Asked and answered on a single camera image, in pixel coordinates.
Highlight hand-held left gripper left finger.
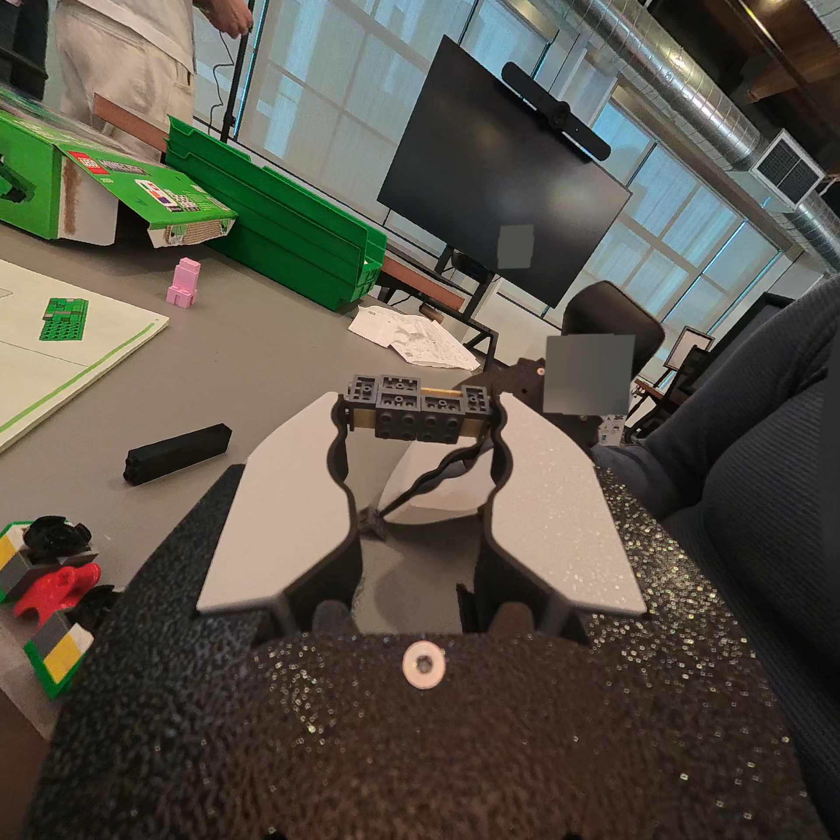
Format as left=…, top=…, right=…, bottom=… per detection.
left=196, top=392, right=363, bottom=634

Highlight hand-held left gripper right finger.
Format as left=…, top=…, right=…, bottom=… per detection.
left=478, top=392, right=651, bottom=635

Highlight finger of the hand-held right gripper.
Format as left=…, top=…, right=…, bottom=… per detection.
left=386, top=448, right=496, bottom=526
left=379, top=438, right=476, bottom=514

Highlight tan and black brick assembly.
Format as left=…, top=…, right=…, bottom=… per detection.
left=340, top=373, right=494, bottom=460

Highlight person's right forearm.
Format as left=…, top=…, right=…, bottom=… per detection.
left=591, top=272, right=840, bottom=519

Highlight grey desk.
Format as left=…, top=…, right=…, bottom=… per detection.
left=0, top=223, right=500, bottom=742

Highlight black display stand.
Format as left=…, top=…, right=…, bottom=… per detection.
left=377, top=241, right=500, bottom=368

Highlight black office chair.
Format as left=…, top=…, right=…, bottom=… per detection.
left=561, top=281, right=665, bottom=395

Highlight white paper sheet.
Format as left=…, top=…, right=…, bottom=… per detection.
left=348, top=305, right=481, bottom=371

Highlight long black brick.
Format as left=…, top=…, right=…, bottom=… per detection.
left=125, top=423, right=232, bottom=487

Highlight small framed sign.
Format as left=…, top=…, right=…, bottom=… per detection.
left=665, top=326, right=715, bottom=371

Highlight large black display screen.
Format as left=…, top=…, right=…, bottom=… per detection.
left=377, top=34, right=633, bottom=309

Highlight brick car model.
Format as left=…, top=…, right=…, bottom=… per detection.
left=0, top=515, right=122, bottom=700

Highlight person's dark clothing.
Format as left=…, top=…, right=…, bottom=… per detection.
left=663, top=367, right=840, bottom=840

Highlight pink brick figure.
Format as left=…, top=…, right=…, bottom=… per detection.
left=166, top=258, right=201, bottom=308

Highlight green stacked plastic bins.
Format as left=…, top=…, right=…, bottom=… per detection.
left=164, top=115, right=388, bottom=311

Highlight black video conference bar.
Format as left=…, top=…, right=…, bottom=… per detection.
left=502, top=61, right=611, bottom=161

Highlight open instruction booklet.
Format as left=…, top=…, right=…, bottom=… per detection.
left=0, top=259, right=170, bottom=454

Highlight white ceiling vent grille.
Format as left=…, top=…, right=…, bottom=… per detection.
left=750, top=129, right=828, bottom=207

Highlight black tripod pole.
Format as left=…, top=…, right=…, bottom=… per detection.
left=220, top=0, right=257, bottom=144

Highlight green toy brick box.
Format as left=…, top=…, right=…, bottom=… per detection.
left=0, top=108, right=238, bottom=249

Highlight silver ventilation duct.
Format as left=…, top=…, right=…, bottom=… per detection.
left=567, top=0, right=840, bottom=273

